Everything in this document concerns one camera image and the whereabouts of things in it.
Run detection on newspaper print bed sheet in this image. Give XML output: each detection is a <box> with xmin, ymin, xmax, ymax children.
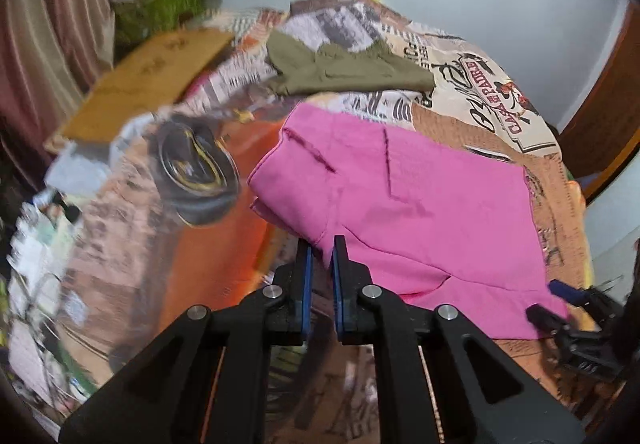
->
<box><xmin>10</xmin><ymin>0</ymin><xmax>597</xmax><ymax>444</ymax></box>

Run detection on white folded cloth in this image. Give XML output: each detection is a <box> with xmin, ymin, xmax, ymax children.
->
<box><xmin>45</xmin><ymin>143</ymin><xmax>112</xmax><ymax>199</ymax></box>

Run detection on pile of papers and packets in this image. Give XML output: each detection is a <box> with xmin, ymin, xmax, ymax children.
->
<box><xmin>0</xmin><ymin>188</ymin><xmax>103</xmax><ymax>417</ymax></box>

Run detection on wooden wardrobe with heart decals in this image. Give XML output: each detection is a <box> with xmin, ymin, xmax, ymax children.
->
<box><xmin>559</xmin><ymin>0</ymin><xmax>640</xmax><ymax>285</ymax></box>

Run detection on olive green pants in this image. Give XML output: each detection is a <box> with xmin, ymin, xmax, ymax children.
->
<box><xmin>266</xmin><ymin>30</ymin><xmax>436</xmax><ymax>98</ymax></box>

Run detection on green patterned storage basket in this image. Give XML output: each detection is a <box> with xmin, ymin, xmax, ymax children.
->
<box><xmin>113</xmin><ymin>0</ymin><xmax>207</xmax><ymax>44</ymax></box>

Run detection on pink pants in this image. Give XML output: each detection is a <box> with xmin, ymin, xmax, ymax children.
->
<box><xmin>248</xmin><ymin>103</ymin><xmax>571</xmax><ymax>341</ymax></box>

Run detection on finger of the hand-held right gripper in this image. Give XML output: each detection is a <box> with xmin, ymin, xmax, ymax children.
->
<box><xmin>548</xmin><ymin>279</ymin><xmax>609</xmax><ymax>308</ymax></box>
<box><xmin>526</xmin><ymin>305</ymin><xmax>577</xmax><ymax>341</ymax></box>

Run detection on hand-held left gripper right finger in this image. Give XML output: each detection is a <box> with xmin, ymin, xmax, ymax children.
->
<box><xmin>332</xmin><ymin>235</ymin><xmax>586</xmax><ymax>444</ymax></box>

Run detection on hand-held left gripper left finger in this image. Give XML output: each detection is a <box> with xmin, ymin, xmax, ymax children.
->
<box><xmin>59</xmin><ymin>239</ymin><xmax>314</xmax><ymax>444</ymax></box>

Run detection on wooden lap desk board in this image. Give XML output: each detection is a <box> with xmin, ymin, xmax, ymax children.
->
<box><xmin>45</xmin><ymin>28</ymin><xmax>236</xmax><ymax>151</ymax></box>

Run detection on striped pink curtain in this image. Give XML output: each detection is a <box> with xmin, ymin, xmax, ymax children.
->
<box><xmin>0</xmin><ymin>0</ymin><xmax>122</xmax><ymax>180</ymax></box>

